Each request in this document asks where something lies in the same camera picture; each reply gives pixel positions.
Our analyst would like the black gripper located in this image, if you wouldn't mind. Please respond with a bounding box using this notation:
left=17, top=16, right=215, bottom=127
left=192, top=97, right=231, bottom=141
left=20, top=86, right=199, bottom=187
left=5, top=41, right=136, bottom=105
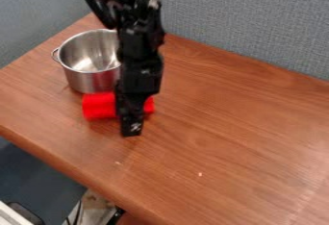
left=115, top=27, right=164, bottom=138

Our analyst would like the red rectangular block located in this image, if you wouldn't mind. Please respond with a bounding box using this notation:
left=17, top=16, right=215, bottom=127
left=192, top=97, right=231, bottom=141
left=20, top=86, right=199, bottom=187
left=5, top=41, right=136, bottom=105
left=81, top=91, right=156, bottom=121

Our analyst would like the stainless steel pot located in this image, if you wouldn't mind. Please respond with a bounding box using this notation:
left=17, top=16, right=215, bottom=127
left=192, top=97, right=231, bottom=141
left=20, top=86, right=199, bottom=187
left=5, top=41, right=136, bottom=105
left=51, top=29, right=120, bottom=94

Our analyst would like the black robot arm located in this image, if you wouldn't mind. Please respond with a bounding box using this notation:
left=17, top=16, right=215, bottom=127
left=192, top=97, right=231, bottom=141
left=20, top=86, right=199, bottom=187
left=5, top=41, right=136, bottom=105
left=84, top=0, right=166, bottom=137

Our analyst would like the white object at corner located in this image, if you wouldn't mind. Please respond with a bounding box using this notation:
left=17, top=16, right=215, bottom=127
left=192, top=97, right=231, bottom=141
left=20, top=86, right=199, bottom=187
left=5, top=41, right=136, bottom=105
left=0, top=201, right=45, bottom=225

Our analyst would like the metal table leg frame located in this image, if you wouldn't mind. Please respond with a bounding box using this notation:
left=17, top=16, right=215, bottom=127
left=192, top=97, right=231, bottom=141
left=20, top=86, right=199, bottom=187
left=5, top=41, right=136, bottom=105
left=61, top=189, right=124, bottom=225

